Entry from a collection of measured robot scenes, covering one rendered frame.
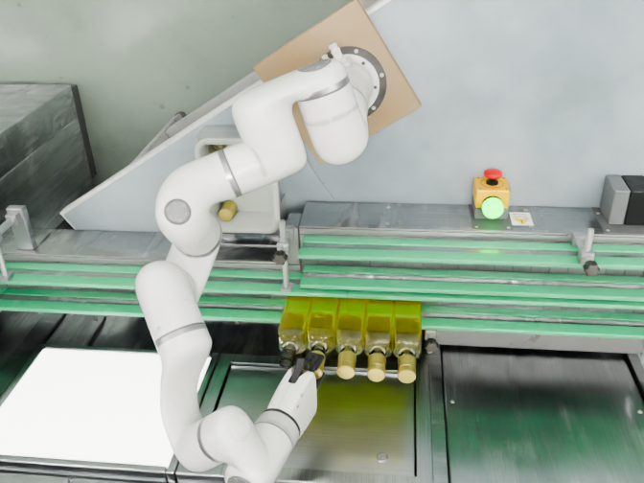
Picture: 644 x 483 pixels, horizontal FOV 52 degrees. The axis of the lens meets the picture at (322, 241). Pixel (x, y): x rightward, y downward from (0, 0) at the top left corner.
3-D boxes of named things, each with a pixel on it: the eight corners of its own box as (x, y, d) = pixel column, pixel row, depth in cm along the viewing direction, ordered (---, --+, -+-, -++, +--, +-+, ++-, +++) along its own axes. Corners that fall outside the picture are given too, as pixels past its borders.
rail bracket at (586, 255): (565, 241, 137) (580, 276, 126) (571, 209, 134) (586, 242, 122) (586, 241, 137) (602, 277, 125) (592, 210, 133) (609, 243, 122)
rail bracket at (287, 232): (285, 271, 148) (275, 304, 137) (280, 204, 140) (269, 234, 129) (298, 271, 148) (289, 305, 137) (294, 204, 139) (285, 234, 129)
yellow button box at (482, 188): (471, 203, 149) (473, 218, 143) (473, 172, 145) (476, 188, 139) (502, 204, 148) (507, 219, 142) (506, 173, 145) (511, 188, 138)
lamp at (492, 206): (480, 214, 142) (481, 220, 140) (482, 195, 140) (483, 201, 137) (501, 215, 142) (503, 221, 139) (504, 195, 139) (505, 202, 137)
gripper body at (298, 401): (298, 459, 111) (322, 413, 120) (295, 414, 106) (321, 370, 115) (258, 447, 114) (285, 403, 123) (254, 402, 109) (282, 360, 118)
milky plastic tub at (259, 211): (215, 214, 158) (205, 232, 150) (203, 125, 147) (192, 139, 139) (287, 216, 156) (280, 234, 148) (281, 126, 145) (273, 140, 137)
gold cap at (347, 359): (338, 363, 130) (335, 379, 126) (337, 349, 128) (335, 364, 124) (356, 364, 129) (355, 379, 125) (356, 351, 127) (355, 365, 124)
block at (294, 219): (288, 248, 153) (284, 264, 147) (287, 212, 148) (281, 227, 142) (304, 248, 153) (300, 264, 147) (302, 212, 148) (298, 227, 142)
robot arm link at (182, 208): (231, 165, 120) (157, 195, 119) (215, 134, 107) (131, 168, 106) (258, 232, 117) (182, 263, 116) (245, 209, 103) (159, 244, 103)
